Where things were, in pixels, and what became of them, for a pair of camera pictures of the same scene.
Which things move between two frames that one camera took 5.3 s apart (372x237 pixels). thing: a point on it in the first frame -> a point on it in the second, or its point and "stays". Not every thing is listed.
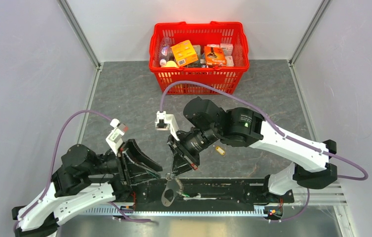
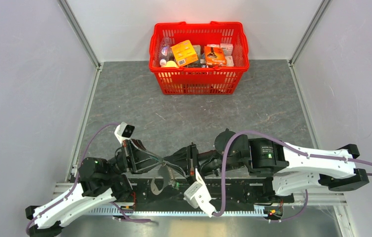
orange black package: [215, 56] stays
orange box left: [184, 53] stays
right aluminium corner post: [309, 31] stays
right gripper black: [186, 161] -> [186, 159]
